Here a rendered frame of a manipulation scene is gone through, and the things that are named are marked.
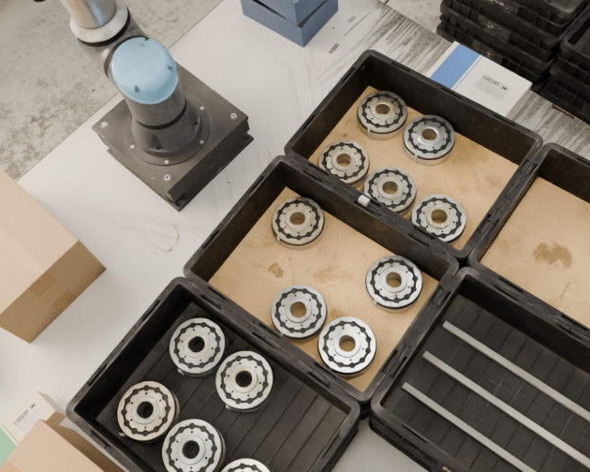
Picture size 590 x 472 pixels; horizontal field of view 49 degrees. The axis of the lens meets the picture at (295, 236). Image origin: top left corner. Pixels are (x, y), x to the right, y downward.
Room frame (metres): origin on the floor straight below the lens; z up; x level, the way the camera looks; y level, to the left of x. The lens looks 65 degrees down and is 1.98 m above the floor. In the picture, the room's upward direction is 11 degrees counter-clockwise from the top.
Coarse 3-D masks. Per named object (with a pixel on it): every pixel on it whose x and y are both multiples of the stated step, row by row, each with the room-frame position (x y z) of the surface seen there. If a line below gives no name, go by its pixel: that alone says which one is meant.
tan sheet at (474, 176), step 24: (360, 96) 0.82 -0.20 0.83; (408, 120) 0.74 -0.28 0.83; (384, 144) 0.69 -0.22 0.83; (456, 144) 0.66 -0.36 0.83; (408, 168) 0.63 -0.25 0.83; (432, 168) 0.62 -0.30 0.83; (456, 168) 0.60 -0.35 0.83; (480, 168) 0.59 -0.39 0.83; (504, 168) 0.58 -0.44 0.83; (432, 192) 0.56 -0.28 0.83; (456, 192) 0.55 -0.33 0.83; (480, 192) 0.54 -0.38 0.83; (408, 216) 0.52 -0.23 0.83; (480, 216) 0.49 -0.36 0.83
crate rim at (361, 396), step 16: (272, 160) 0.64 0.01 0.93; (288, 160) 0.64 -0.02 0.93; (320, 176) 0.59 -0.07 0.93; (336, 192) 0.55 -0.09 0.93; (240, 208) 0.56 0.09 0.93; (368, 208) 0.51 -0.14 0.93; (224, 224) 0.53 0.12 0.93; (384, 224) 0.47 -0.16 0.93; (208, 240) 0.51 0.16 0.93; (416, 240) 0.43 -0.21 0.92; (192, 256) 0.48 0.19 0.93; (448, 256) 0.39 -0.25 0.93; (192, 272) 0.45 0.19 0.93; (448, 272) 0.36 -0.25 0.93; (208, 288) 0.41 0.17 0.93; (224, 304) 0.38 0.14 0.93; (432, 304) 0.31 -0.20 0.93; (256, 320) 0.34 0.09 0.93; (416, 320) 0.29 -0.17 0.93; (272, 336) 0.31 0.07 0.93; (304, 352) 0.27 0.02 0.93; (400, 352) 0.24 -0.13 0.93; (320, 368) 0.24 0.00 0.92; (384, 368) 0.22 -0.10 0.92; (336, 384) 0.21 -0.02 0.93; (368, 400) 0.17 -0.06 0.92
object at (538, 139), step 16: (400, 64) 0.81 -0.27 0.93; (416, 80) 0.77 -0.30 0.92; (432, 80) 0.75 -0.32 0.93; (464, 96) 0.70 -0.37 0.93; (320, 112) 0.73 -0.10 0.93; (480, 112) 0.66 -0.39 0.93; (496, 112) 0.65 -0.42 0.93; (304, 128) 0.71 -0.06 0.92; (512, 128) 0.61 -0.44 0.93; (288, 144) 0.67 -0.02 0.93; (304, 160) 0.63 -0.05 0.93; (528, 160) 0.54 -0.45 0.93; (512, 176) 0.51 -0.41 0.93; (352, 192) 0.54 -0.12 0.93; (384, 208) 0.50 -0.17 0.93; (496, 208) 0.46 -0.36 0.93; (400, 224) 0.46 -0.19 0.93; (480, 224) 0.43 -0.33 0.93; (432, 240) 0.42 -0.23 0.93; (464, 256) 0.38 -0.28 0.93
